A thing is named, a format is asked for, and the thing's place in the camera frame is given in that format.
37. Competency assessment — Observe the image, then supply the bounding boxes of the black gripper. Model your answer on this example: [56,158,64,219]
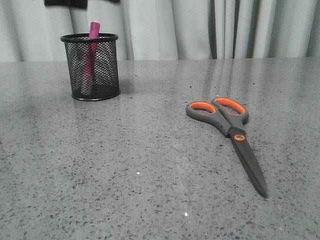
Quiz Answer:
[44,0,120,10]

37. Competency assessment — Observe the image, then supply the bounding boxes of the magenta pen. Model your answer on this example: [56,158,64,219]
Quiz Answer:
[81,21,100,96]

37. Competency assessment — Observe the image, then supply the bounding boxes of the grey orange scissors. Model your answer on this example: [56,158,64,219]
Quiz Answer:
[185,97,268,198]

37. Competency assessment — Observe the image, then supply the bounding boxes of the black mesh pen holder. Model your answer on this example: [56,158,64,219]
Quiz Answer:
[60,33,120,101]

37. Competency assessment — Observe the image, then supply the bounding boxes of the grey curtain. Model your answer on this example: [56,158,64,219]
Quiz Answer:
[0,0,320,62]

